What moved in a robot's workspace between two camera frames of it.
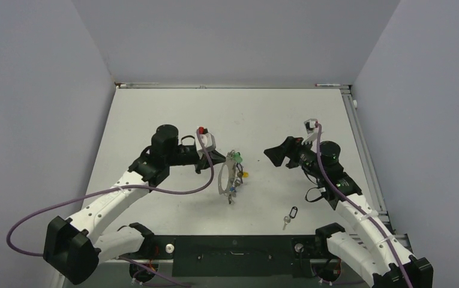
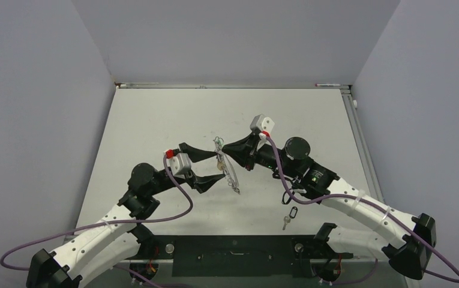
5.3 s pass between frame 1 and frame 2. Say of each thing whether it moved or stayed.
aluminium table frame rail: stayed
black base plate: stayed
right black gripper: moved
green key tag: moved
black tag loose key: stayed
